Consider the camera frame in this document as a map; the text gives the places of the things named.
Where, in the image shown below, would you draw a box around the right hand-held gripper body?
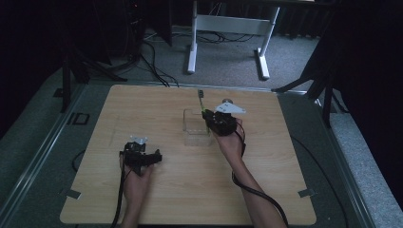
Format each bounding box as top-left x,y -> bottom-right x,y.
209,101 -> 247,138

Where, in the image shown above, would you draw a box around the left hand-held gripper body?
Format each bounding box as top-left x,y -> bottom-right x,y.
119,135 -> 150,175

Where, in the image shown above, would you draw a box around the green toothbrush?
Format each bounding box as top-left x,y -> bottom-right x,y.
197,88 -> 213,137

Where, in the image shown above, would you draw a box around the clear plastic box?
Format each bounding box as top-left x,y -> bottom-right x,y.
182,108 -> 213,147

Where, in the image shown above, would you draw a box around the person's right hand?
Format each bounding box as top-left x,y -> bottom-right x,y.
212,118 -> 247,163

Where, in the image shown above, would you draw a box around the person's left hand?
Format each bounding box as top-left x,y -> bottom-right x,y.
119,157 -> 157,207

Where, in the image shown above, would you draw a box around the grey tape piece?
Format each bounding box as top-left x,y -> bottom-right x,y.
60,188 -> 82,200
297,188 -> 317,199

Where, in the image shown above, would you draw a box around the black tripod stand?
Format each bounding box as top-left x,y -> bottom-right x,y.
51,47 -> 128,114
271,63 -> 350,128

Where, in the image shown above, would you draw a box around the dark computer tower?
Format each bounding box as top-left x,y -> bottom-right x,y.
123,0 -> 147,62

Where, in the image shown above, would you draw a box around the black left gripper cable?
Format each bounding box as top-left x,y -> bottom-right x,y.
109,154 -> 133,228

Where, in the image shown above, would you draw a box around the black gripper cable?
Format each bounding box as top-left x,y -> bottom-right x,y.
109,154 -> 133,228
231,121 -> 290,228

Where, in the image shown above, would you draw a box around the black cable loop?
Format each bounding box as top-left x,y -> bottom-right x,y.
71,149 -> 86,173

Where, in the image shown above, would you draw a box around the black floor cable bundle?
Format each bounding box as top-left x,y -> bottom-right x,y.
138,40 -> 181,88

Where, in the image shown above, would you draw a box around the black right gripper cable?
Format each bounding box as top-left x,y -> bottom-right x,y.
231,121 -> 290,228

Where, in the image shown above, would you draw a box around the black cables under desk frame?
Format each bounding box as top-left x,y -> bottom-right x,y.
195,30 -> 255,45

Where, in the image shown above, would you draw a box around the white desk frame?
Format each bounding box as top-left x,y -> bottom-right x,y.
186,0 -> 281,81

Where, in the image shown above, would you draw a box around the metal floor rail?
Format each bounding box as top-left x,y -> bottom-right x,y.
0,83 -> 87,218
315,97 -> 375,228

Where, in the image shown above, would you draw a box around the thin black cable on mat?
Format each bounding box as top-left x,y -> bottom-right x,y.
290,136 -> 350,228

